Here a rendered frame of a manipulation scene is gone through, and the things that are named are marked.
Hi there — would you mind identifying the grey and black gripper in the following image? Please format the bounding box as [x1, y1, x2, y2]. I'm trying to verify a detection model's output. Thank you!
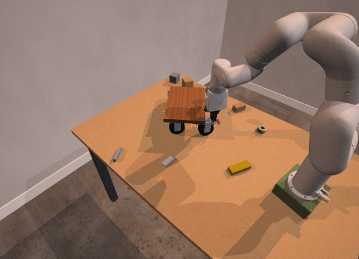
[204, 89, 228, 121]

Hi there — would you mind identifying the grey rectangular bar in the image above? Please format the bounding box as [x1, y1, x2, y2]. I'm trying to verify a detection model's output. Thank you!
[113, 146, 123, 162]

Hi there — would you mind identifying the brown wooden dolly with black caster wheels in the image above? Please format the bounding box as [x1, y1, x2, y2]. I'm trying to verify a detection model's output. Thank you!
[163, 86, 220, 136]

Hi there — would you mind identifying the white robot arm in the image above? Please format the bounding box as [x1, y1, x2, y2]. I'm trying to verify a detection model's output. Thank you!
[205, 12, 359, 203]

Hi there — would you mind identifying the beige roll of tape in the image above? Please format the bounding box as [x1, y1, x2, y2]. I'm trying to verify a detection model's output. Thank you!
[257, 125, 267, 134]

